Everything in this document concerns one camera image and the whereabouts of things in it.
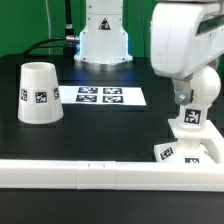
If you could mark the white lamp shade cone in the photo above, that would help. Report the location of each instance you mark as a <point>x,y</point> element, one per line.
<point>39,97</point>

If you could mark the white lamp base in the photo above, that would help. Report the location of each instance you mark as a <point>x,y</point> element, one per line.
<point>191,146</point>

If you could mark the white marker sheet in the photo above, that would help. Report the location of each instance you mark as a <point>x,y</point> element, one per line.
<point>95,95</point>

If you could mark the white L-shaped fence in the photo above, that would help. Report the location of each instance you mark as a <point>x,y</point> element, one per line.
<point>111,175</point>

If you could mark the white lamp bulb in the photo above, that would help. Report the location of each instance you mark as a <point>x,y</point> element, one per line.
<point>206,87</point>

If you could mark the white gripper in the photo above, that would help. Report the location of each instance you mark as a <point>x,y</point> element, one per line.
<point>185,36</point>

